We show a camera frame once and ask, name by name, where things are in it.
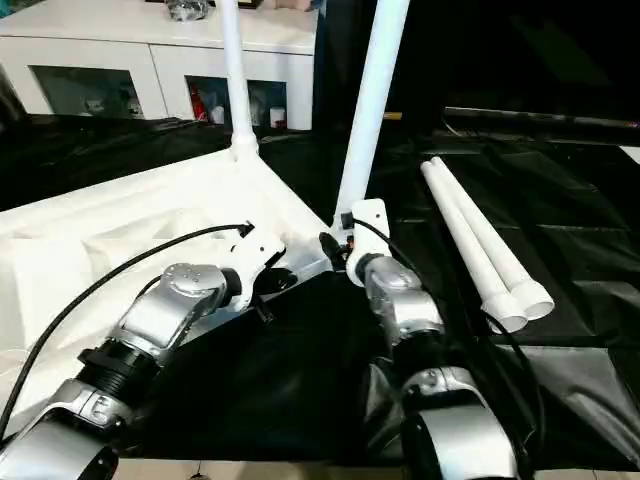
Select white plastic table leg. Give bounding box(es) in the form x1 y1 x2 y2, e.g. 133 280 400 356
218 0 261 162
328 0 412 237
419 159 530 335
429 154 556 322

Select white plastic table top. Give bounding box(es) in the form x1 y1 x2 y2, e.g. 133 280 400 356
0 134 354 444

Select black work mat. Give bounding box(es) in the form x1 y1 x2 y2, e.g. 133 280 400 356
0 112 640 474

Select black cabinet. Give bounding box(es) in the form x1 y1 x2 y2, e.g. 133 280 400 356
317 0 640 136

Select white glass-door cabinet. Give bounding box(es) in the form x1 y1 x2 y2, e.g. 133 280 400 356
0 0 321 134

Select clear glass ornament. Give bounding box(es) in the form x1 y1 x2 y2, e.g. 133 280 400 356
166 0 210 25

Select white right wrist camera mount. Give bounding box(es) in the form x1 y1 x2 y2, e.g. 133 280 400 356
337 197 392 288

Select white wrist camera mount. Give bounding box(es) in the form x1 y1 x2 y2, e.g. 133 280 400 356
228 221 288 315
337 197 392 288

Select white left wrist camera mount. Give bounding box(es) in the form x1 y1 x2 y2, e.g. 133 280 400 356
228 221 288 315

